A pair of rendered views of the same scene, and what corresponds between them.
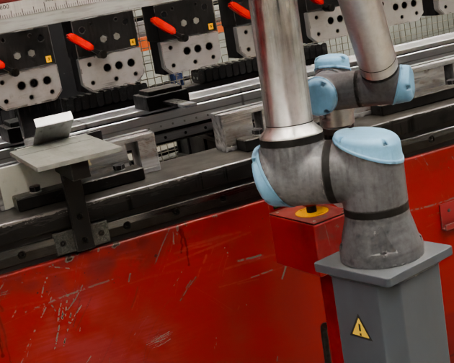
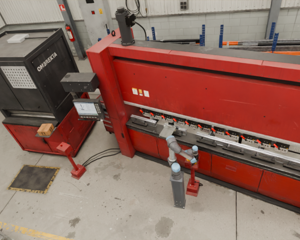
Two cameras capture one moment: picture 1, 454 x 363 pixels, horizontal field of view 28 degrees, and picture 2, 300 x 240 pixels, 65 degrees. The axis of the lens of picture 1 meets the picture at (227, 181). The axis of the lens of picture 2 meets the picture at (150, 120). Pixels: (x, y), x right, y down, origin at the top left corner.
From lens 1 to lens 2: 2.96 m
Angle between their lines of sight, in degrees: 58
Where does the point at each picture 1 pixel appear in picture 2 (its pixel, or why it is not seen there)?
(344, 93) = not seen: hidden behind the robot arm
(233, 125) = (197, 136)
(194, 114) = not seen: hidden behind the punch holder
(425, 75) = (236, 146)
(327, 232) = (186, 164)
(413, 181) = (221, 160)
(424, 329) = (175, 185)
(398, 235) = (174, 177)
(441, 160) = (228, 160)
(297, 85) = (171, 156)
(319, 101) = not seen: hidden behind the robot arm
